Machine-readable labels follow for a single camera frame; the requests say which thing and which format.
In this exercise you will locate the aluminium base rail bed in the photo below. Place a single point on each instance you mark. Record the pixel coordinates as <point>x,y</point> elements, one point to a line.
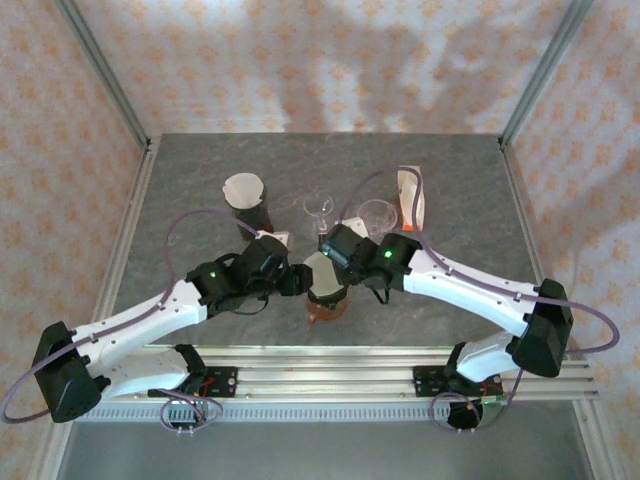
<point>320,375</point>

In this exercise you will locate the aluminium frame post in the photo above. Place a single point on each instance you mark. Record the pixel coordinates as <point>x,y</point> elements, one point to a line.
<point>104,70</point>
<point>544,70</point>

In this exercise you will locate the orange patterned white curtain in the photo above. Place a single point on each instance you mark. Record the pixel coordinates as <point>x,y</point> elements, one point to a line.
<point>320,60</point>

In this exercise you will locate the small green circuit board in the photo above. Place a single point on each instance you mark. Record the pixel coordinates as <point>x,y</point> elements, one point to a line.
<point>495,401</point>

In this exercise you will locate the orange white filter pack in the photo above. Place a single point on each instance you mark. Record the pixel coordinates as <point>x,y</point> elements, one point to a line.
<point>407,200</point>

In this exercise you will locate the white paper coffee filter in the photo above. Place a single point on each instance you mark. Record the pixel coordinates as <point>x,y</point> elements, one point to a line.
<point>242,190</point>
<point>325,275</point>

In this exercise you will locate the orange transparent coffee dripper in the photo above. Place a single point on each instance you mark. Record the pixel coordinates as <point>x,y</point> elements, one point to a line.
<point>327,310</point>

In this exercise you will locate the clear plastic coffee dripper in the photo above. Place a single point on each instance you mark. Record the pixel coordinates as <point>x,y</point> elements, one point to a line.
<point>380,215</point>

